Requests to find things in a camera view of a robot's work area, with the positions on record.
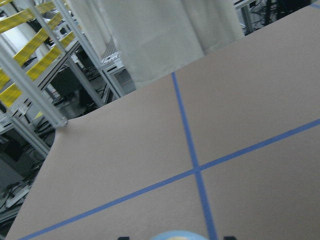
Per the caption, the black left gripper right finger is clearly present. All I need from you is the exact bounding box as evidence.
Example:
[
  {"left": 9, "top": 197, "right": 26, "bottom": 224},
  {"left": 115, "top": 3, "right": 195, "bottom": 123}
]
[{"left": 223, "top": 236, "right": 237, "bottom": 240}]

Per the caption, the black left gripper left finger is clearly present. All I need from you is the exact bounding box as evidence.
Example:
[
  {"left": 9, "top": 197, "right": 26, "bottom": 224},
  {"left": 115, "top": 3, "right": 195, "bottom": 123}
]
[{"left": 117, "top": 236, "right": 129, "bottom": 240}]

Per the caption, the blue white call bell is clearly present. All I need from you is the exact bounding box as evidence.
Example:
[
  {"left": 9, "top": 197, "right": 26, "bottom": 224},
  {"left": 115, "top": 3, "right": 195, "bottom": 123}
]
[{"left": 150, "top": 230, "right": 207, "bottom": 240}]

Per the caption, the yellow black hazard striped frame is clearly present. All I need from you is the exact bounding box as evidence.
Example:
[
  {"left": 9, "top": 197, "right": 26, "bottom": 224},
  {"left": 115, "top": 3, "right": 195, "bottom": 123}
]
[{"left": 0, "top": 1, "right": 75, "bottom": 107}]

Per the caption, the aluminium frame post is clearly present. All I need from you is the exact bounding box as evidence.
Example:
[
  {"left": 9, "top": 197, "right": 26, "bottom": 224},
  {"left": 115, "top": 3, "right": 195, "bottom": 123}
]
[{"left": 0, "top": 36, "right": 68, "bottom": 128}]

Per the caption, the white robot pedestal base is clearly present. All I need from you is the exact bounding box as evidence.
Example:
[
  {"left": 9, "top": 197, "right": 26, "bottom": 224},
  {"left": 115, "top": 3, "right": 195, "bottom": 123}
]
[{"left": 68, "top": 0, "right": 244, "bottom": 88}]

